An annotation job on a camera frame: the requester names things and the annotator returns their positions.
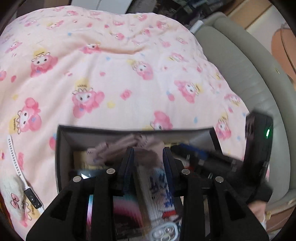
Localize white smartwatch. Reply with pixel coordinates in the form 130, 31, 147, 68
7, 135, 44, 214

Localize white fluffy plush toy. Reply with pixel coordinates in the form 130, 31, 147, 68
1, 175, 32, 228

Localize person's right hand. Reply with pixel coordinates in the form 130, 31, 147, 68
248, 200, 267, 228

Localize black Smart Devil booklet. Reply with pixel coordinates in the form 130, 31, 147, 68
76, 169, 149, 241

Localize dark grey cardboard box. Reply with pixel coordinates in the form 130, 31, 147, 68
55, 124, 224, 241

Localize grey padded headboard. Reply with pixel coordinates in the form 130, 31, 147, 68
194, 13, 295, 209

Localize pink cartoon print blanket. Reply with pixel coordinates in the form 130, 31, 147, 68
1, 6, 248, 238

